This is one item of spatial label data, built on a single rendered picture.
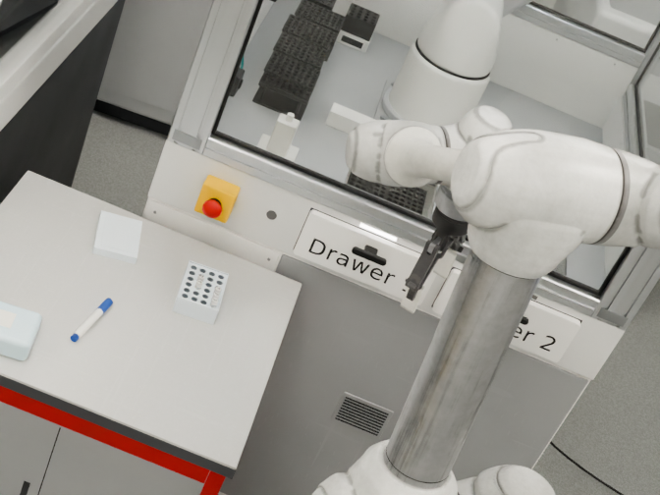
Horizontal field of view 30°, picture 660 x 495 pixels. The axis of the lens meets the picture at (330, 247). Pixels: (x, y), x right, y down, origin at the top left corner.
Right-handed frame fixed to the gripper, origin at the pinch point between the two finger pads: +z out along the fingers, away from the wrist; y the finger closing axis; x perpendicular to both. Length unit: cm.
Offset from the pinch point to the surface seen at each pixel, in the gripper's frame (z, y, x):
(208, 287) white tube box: 12.7, -18.7, 35.9
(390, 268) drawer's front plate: 9.7, 10.7, 11.3
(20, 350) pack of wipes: 7, -61, 47
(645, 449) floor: 117, 123, -53
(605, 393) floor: 118, 137, -33
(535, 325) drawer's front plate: 12.1, 21.7, -19.1
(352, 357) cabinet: 36.5, 9.2, 12.0
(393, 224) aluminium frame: 0.9, 12.8, 14.5
